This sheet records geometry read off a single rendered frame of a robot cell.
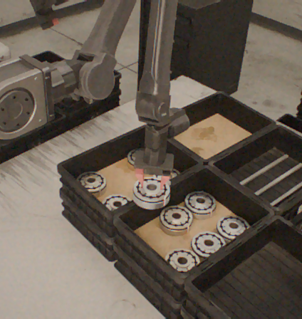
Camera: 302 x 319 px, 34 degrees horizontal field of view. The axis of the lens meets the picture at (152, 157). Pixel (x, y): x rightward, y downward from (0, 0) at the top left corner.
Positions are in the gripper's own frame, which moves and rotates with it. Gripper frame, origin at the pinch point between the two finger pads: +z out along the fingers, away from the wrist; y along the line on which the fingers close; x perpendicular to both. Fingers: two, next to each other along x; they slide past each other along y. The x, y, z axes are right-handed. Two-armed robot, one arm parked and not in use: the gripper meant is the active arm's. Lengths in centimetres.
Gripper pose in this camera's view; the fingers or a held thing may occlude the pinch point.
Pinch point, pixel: (152, 185)
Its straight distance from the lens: 137.9
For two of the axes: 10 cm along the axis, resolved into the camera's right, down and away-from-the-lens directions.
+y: -10.0, -1.0, 0.2
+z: -0.7, 7.9, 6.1
